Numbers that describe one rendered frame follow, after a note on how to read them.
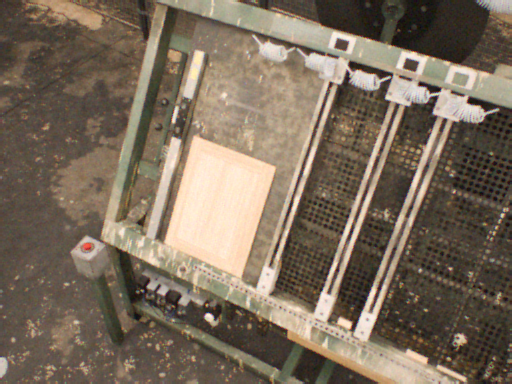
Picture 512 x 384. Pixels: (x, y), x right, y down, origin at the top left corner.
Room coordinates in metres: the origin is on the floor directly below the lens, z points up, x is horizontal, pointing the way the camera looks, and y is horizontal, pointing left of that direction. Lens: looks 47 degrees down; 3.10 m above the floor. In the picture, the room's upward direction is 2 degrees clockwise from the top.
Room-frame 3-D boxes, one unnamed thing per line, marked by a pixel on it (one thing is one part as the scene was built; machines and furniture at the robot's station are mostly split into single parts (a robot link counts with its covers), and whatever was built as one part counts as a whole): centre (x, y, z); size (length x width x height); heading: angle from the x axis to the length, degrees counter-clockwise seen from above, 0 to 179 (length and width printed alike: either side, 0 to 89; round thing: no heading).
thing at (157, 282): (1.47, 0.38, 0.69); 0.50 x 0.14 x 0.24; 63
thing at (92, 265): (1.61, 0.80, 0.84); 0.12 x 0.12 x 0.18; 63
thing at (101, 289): (1.61, 0.80, 0.38); 0.06 x 0.06 x 0.75; 63
